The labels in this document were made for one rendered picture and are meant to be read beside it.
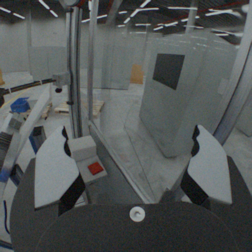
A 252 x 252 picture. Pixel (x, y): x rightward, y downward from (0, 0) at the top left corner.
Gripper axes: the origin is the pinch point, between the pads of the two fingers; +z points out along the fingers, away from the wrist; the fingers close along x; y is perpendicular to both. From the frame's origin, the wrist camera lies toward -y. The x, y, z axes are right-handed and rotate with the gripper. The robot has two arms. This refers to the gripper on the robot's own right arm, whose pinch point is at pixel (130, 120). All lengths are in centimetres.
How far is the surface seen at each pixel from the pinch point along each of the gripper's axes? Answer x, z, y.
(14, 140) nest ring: -53, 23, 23
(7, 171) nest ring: -52, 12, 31
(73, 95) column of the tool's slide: -38, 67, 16
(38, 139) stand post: -46, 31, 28
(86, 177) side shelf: -25, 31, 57
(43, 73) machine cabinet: -472, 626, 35
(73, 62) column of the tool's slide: -34, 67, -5
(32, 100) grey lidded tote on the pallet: -232, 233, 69
